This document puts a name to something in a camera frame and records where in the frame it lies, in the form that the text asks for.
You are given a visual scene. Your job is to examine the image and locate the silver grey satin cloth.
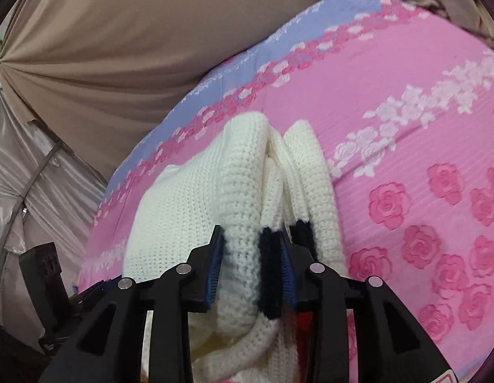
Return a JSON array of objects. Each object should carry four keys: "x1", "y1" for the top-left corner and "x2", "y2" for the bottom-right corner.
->
[{"x1": 0, "y1": 82, "x2": 109, "y2": 330}]

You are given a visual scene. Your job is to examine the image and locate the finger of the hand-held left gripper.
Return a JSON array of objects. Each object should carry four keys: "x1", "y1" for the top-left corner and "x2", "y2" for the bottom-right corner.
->
[{"x1": 70, "y1": 274, "x2": 125, "y2": 309}]

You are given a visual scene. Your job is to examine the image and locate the white red navy knit sweater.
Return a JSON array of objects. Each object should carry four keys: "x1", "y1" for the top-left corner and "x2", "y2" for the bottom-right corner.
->
[{"x1": 122, "y1": 111, "x2": 352, "y2": 383}]

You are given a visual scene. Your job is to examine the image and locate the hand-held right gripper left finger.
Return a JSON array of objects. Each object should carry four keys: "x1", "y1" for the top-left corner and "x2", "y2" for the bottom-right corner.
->
[{"x1": 39, "y1": 224, "x2": 228, "y2": 383}]

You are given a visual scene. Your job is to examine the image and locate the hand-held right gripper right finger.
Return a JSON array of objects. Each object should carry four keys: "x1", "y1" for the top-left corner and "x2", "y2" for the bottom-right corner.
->
[{"x1": 279, "y1": 230, "x2": 460, "y2": 383}]

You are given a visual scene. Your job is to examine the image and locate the beige backdrop curtain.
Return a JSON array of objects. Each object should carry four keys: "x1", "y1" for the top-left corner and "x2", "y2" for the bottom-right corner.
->
[{"x1": 0, "y1": 0, "x2": 494, "y2": 182}]

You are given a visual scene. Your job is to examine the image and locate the pink floral bed sheet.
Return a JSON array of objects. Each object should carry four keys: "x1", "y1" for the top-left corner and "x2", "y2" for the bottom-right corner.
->
[{"x1": 77, "y1": 0, "x2": 494, "y2": 383}]

